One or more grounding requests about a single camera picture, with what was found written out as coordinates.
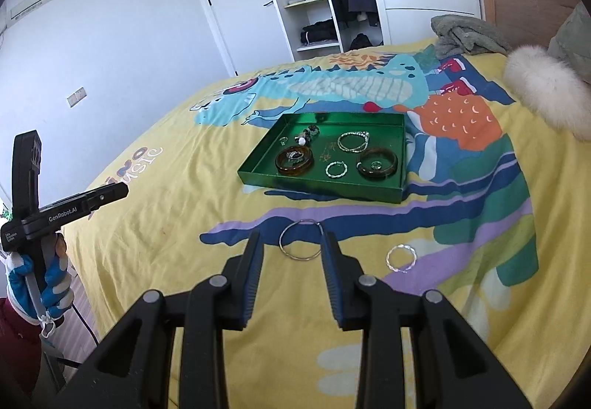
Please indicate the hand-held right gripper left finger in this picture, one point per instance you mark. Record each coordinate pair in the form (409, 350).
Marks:
(251, 280)

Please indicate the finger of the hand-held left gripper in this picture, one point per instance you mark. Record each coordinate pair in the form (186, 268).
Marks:
(106, 194)

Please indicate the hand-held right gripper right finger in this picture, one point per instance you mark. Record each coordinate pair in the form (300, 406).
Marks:
(330, 280)

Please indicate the thin silver bangle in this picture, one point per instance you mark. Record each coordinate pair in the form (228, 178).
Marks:
(280, 240)

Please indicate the twisted silver hoop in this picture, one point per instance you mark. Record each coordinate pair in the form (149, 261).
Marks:
(327, 170)
(387, 259)

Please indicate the amber resin bangle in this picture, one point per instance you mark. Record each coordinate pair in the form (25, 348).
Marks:
(282, 169)

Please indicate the dark brown bangle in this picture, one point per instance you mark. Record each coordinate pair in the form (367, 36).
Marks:
(392, 169)

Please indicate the silver wristwatch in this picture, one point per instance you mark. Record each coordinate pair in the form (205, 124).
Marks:
(295, 155)

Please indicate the green metal tray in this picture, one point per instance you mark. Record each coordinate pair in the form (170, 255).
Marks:
(388, 136)

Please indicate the person's left forearm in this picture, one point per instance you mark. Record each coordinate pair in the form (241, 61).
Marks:
(16, 344)

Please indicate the person's left hand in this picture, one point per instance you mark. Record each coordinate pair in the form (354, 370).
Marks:
(57, 289)

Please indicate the yellow dinosaur printed blanket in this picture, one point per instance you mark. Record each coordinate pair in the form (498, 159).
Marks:
(184, 187)

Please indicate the white door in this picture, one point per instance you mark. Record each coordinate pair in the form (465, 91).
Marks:
(240, 12)

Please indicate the black bag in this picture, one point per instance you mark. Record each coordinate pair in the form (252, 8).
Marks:
(360, 41)

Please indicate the folded black clothes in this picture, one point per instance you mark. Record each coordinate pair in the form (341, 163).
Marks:
(318, 33)

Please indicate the grey crumpled garment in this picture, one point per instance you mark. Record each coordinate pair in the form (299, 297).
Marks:
(466, 35)

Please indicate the white fluffy pillow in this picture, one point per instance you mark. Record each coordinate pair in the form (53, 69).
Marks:
(545, 86)

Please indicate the wooden headboard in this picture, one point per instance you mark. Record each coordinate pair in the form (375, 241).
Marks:
(521, 7)

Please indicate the grey-green puffer jacket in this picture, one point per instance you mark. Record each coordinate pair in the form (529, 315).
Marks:
(575, 44)

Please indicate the wall light switch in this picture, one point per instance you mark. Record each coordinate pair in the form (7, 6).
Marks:
(76, 96)

